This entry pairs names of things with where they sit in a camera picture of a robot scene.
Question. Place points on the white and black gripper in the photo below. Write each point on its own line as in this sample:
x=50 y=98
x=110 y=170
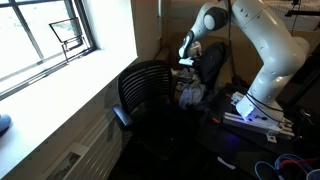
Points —
x=190 y=55

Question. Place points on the beige khaki clothing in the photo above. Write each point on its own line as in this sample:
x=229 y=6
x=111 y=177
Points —
x=190 y=86

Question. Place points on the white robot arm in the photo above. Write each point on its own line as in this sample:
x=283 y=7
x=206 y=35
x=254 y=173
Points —
x=282 y=54

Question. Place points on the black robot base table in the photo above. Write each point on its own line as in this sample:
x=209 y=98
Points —
x=247 y=153

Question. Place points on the black mesh office chair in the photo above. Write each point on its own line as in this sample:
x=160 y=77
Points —
x=148 y=111

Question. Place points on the dark grey jacket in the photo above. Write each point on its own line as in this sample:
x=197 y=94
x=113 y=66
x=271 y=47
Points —
x=213 y=58

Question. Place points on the brown leather armchair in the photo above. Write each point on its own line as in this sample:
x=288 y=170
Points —
x=240 y=53

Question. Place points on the maroon and blue cap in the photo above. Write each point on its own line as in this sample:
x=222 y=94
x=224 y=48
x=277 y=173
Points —
x=5 y=122

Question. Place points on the black wire frame stand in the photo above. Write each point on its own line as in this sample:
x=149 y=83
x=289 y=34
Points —
x=71 y=37

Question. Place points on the white wall radiator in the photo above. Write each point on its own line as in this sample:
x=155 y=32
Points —
x=92 y=155

